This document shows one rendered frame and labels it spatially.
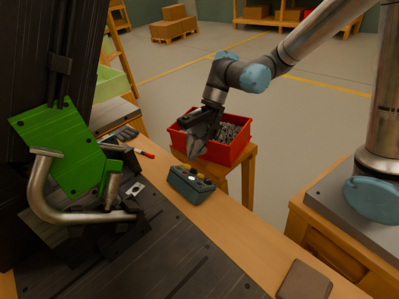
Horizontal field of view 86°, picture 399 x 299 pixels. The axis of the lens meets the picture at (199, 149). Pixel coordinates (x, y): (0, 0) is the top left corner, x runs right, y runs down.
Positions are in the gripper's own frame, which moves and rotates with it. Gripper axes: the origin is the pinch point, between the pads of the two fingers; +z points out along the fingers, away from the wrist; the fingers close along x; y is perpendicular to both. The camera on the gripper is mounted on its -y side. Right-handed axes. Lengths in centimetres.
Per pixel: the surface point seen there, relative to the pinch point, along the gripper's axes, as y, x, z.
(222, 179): 19.6, -3.1, 8.4
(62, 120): -37.7, 4.1, -7.6
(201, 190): -5.0, -12.8, 4.1
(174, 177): -5.5, -1.4, 6.0
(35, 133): -42.0, 4.0, -4.3
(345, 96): 265, 23, -69
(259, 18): 447, 324, -234
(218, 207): -1.1, -18.0, 7.5
